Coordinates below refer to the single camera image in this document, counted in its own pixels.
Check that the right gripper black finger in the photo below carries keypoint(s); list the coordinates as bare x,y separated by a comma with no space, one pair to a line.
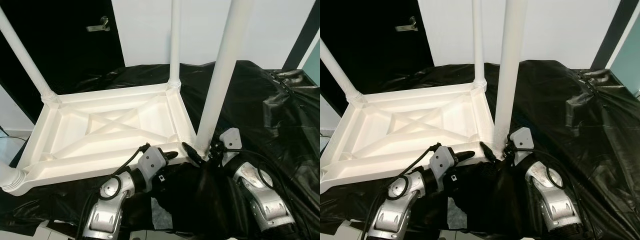
192,152
488,151

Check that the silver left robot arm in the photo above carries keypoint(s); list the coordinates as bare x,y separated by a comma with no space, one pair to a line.
107,215
395,215

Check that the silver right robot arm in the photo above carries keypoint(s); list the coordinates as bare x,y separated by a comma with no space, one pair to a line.
555,200
260,200

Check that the pale tape patch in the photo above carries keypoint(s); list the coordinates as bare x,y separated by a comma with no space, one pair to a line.
161,215

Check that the black plastic cover sheet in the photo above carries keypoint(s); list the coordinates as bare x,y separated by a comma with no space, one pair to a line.
600,165
290,165

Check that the teal glass panel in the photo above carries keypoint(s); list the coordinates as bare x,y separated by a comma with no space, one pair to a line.
314,67
629,70

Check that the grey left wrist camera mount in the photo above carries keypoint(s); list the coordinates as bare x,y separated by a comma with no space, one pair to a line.
442,160
150,162

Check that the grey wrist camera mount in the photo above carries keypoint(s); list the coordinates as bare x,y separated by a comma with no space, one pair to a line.
231,139
150,162
442,160
522,137

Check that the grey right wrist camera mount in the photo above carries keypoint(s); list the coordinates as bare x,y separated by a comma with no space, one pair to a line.
522,137
231,139

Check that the black window frame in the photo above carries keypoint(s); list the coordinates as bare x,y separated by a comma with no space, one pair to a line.
302,40
610,35

